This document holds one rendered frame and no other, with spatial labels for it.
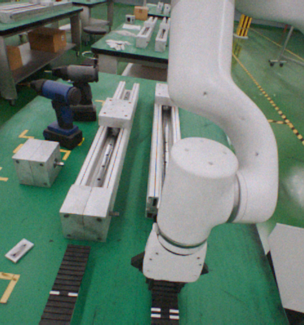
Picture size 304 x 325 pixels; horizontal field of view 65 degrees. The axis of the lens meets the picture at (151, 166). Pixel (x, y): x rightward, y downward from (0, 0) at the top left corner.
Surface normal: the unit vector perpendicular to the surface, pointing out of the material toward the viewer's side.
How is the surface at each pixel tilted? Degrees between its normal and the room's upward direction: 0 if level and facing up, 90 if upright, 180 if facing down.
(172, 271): 89
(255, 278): 0
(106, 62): 90
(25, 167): 90
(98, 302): 0
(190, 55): 56
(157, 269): 90
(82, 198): 0
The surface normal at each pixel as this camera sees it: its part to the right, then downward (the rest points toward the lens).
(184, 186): -0.55, 0.46
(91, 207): 0.12, -0.78
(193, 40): -0.40, -0.06
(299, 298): -0.20, 0.58
